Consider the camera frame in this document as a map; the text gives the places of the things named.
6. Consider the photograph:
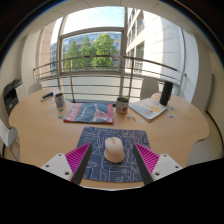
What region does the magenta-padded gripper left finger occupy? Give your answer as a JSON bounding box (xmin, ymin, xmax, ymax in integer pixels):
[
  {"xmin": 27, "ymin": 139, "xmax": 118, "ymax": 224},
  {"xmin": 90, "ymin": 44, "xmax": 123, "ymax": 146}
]
[{"xmin": 39, "ymin": 142, "xmax": 93, "ymax": 186}]

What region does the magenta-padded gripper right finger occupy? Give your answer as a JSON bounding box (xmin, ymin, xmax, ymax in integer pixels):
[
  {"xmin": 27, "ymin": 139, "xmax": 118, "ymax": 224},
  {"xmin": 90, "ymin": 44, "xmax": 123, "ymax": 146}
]
[{"xmin": 132, "ymin": 142, "xmax": 184, "ymax": 186}]

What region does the beige computer mouse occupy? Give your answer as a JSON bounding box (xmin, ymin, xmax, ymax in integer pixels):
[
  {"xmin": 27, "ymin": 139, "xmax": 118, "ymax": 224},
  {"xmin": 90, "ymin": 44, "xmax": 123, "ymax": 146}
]
[{"xmin": 103, "ymin": 136, "xmax": 126, "ymax": 164}]

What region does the blue patterned mouse pad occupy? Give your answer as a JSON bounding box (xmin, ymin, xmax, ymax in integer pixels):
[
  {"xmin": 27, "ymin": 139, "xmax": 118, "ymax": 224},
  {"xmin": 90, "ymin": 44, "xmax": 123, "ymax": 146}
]
[{"xmin": 75, "ymin": 125, "xmax": 151, "ymax": 183}]

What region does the red and blue magazine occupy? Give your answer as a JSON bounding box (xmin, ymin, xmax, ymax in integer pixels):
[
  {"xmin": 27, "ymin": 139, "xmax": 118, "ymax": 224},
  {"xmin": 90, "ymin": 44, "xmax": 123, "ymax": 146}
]
[{"xmin": 63, "ymin": 102, "xmax": 115, "ymax": 125}]

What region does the open illustrated book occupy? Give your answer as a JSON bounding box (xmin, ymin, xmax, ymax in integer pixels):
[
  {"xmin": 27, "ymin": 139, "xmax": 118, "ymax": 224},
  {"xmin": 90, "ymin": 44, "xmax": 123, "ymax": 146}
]
[{"xmin": 129, "ymin": 97, "xmax": 169, "ymax": 122}]

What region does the white chair with wooden legs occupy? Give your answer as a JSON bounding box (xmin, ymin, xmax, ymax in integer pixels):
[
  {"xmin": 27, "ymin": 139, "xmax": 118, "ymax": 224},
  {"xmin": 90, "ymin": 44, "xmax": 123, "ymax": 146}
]
[{"xmin": 0, "ymin": 118, "xmax": 19, "ymax": 161}]

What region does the blue patterned tin can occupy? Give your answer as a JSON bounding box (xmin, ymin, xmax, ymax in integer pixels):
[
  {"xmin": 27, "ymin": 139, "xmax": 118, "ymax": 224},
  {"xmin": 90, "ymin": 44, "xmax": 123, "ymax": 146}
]
[{"xmin": 54, "ymin": 92, "xmax": 66, "ymax": 109}]

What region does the small blue stapler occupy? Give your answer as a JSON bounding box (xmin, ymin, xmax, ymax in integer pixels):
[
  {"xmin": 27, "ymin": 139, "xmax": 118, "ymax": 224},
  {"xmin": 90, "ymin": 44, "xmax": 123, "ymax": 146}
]
[{"xmin": 40, "ymin": 91, "xmax": 54, "ymax": 103}]

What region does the black cylindrical speaker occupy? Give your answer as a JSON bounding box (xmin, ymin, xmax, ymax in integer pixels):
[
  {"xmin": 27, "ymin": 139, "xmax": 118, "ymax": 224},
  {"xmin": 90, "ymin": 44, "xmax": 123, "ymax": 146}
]
[{"xmin": 159, "ymin": 80, "xmax": 174, "ymax": 107}]

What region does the red and white tin can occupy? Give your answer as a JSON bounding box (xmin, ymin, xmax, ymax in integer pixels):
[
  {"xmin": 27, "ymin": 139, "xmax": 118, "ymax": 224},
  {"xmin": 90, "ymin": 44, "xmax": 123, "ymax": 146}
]
[{"xmin": 115, "ymin": 96, "xmax": 130, "ymax": 115}]

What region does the metal balcony railing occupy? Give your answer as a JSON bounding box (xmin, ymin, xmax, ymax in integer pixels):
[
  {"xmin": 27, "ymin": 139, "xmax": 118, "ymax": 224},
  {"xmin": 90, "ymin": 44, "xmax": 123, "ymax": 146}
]
[{"xmin": 32, "ymin": 54, "xmax": 186, "ymax": 103}]

